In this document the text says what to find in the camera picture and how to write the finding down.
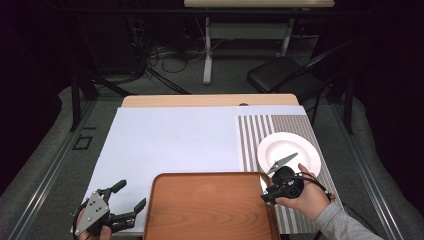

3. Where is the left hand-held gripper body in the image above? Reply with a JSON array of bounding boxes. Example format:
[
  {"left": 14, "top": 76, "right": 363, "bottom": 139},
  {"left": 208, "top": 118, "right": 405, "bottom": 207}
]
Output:
[{"left": 71, "top": 188, "right": 136, "bottom": 238}]

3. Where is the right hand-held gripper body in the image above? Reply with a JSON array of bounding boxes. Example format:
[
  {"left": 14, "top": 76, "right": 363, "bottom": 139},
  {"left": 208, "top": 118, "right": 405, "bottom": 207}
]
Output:
[{"left": 266, "top": 152, "right": 306, "bottom": 203}]

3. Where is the white plate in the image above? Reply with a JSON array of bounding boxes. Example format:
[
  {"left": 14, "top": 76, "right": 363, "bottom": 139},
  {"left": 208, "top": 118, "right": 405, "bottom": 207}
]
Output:
[{"left": 256, "top": 131, "right": 322, "bottom": 183}]

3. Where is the person's left hand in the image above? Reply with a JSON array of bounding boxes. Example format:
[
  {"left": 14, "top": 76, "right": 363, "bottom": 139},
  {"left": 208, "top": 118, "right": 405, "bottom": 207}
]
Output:
[{"left": 75, "top": 209, "right": 113, "bottom": 240}]

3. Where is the person's right hand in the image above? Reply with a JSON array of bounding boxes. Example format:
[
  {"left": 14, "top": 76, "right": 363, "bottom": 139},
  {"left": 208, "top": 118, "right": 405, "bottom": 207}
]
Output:
[{"left": 275, "top": 162, "right": 332, "bottom": 222}]

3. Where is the striped placemat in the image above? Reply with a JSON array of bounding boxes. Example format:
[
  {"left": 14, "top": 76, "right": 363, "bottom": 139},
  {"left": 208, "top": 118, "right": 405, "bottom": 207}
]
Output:
[{"left": 237, "top": 114, "right": 343, "bottom": 235}]

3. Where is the wooden tray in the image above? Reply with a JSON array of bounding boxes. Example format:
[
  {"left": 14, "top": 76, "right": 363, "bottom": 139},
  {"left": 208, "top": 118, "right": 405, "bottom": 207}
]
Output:
[{"left": 143, "top": 171, "right": 282, "bottom": 240}]

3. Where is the white paper sheet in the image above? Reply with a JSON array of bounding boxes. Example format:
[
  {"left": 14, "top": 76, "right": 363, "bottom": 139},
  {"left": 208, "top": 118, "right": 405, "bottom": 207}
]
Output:
[{"left": 81, "top": 105, "right": 308, "bottom": 234}]

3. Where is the black metal stand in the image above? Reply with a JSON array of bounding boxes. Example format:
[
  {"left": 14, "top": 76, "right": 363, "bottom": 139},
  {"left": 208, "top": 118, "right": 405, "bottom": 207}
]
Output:
[{"left": 69, "top": 68, "right": 134, "bottom": 133}]

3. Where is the black folding chair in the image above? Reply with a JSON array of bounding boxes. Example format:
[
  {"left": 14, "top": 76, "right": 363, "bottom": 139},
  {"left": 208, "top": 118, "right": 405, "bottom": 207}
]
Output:
[{"left": 246, "top": 39, "right": 356, "bottom": 103}]

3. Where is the black slanted metal bar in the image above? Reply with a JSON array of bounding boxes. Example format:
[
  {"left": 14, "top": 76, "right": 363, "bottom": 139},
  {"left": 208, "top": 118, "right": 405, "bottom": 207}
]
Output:
[{"left": 146, "top": 67, "right": 192, "bottom": 96}]

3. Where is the white desk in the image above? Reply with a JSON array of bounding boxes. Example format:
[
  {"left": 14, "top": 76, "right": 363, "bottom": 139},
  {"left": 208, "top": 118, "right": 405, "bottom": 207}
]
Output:
[{"left": 183, "top": 0, "right": 336, "bottom": 86}]

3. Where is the metal floor rail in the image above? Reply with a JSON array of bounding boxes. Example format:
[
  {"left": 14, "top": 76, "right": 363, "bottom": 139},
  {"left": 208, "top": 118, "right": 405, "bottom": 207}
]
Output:
[
  {"left": 328, "top": 101, "right": 406, "bottom": 240},
  {"left": 8, "top": 99, "right": 98, "bottom": 240}
]

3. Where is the bundle of floor cables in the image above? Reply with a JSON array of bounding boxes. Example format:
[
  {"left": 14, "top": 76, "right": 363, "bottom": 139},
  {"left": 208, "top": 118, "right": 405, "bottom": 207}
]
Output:
[{"left": 146, "top": 19, "right": 224, "bottom": 75}]

